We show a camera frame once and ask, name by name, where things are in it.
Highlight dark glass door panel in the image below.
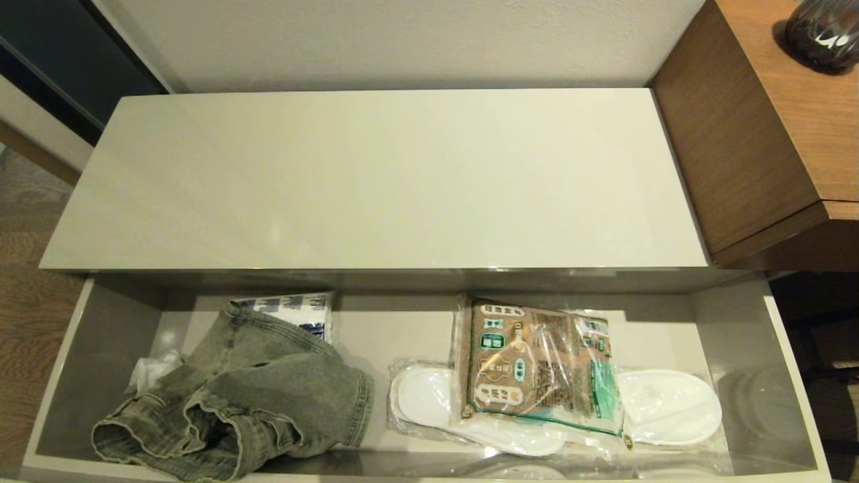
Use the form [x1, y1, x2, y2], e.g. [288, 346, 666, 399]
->
[0, 0, 168, 145]

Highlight white cabinet drawer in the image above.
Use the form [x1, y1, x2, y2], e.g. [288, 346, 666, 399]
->
[20, 272, 833, 483]

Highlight grey-green denim shorts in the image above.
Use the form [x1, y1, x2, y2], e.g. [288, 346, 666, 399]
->
[91, 301, 375, 482]

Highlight white plastic bag roll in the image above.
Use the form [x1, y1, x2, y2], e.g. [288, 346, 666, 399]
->
[124, 350, 186, 396]

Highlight dark glass vase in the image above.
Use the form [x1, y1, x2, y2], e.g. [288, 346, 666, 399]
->
[785, 0, 859, 74]

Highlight brown grain packet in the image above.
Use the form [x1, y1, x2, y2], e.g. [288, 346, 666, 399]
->
[451, 297, 636, 451]

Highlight brown wooden desk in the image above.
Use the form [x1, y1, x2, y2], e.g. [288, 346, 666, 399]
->
[650, 0, 859, 272]

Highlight glossy white low cabinet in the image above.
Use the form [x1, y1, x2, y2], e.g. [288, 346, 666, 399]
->
[39, 89, 752, 293]

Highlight white blue printed packet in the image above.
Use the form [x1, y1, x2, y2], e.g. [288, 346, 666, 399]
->
[232, 292, 335, 345]

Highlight clear plastic slipper bag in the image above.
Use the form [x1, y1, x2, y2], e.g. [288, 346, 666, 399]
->
[386, 358, 734, 465]

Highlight white disposable slipper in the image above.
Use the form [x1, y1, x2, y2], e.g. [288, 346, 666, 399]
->
[389, 366, 568, 459]
[614, 369, 724, 448]

